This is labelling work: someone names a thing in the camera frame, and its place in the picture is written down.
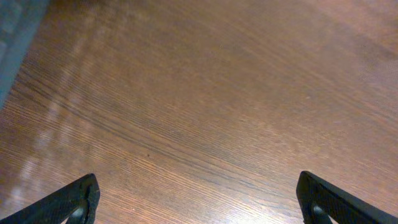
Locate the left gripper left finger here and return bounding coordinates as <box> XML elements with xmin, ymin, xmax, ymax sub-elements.
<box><xmin>1</xmin><ymin>174</ymin><xmax>100</xmax><ymax>224</ymax></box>

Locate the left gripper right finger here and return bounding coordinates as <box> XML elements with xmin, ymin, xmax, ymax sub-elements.
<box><xmin>296</xmin><ymin>171</ymin><xmax>397</xmax><ymax>224</ymax></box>

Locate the grey plastic mesh basket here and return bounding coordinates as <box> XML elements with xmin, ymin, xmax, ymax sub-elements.
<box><xmin>1</xmin><ymin>0</ymin><xmax>49</xmax><ymax>105</ymax></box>

